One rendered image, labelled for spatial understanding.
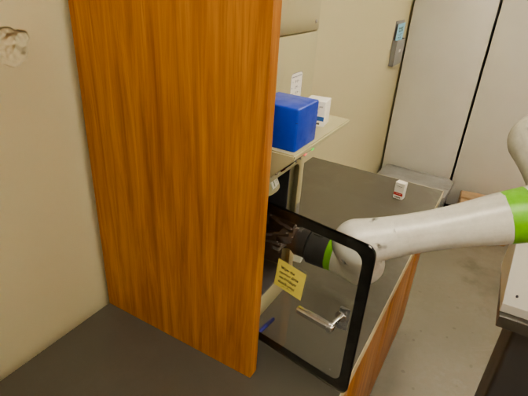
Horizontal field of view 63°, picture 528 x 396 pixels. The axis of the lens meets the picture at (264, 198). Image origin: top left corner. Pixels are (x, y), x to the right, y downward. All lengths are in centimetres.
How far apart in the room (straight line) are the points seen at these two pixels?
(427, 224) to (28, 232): 90
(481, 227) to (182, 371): 77
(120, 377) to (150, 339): 13
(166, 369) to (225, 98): 69
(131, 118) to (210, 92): 23
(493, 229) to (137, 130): 77
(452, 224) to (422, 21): 307
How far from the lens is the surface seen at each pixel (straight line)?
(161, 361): 121
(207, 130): 86
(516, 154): 111
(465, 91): 393
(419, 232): 97
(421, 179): 398
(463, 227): 98
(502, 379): 179
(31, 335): 130
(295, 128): 87
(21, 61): 106
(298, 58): 107
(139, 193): 107
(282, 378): 117
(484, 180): 411
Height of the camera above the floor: 183
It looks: 28 degrees down
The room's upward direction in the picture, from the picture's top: 4 degrees clockwise
